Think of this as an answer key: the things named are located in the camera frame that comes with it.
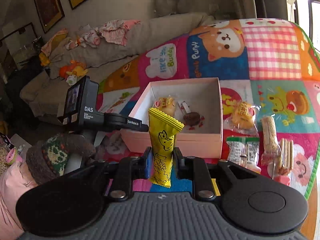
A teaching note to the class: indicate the pink cardboard box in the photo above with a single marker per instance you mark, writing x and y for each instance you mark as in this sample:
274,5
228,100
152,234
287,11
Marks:
202,96

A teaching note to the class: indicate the beige sofa bed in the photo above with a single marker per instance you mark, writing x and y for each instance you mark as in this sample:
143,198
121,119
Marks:
46,92

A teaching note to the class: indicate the pink baby clothes pile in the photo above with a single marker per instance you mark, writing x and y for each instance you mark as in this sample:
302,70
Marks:
114,32

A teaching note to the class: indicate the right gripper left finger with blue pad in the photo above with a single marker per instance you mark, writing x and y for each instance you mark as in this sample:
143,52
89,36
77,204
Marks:
126,172

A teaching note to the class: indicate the green white snack packet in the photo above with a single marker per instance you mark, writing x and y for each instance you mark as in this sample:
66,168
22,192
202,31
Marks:
244,151

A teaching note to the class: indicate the colourful cartoon play mat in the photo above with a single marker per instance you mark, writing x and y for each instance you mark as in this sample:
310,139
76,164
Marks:
265,61

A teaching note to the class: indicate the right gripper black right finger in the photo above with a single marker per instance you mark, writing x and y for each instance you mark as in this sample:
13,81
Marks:
195,169

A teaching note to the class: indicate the yellow cheese stick packet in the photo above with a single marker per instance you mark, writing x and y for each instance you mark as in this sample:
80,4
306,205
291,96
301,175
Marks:
163,129

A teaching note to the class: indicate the left framed picture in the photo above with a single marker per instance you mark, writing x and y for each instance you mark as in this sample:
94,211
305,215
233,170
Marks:
49,12

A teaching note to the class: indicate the mini french bread packet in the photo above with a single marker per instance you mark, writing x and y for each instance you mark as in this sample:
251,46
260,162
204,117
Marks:
166,104

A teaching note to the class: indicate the clear biscuit stick packet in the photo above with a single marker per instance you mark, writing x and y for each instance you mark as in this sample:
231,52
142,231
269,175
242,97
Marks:
283,162

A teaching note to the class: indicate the pink jacket sleeve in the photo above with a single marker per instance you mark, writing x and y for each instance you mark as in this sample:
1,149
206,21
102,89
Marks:
15,181

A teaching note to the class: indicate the grey neck pillow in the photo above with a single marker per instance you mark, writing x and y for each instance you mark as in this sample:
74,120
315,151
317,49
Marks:
172,7

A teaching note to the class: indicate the brown knitted gloved left hand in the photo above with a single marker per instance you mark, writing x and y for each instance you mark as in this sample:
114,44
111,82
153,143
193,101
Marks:
47,160

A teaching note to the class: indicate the orange yellow plush toy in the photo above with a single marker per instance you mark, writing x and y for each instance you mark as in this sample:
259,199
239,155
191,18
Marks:
71,73

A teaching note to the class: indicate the sesame bar packet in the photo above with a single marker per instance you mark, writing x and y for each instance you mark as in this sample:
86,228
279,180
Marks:
270,141

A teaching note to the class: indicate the spiral lollipop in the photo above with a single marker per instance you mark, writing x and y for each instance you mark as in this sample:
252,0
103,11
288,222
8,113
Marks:
192,120

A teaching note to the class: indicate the pink candy packet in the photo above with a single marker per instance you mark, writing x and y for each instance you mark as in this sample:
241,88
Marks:
283,179

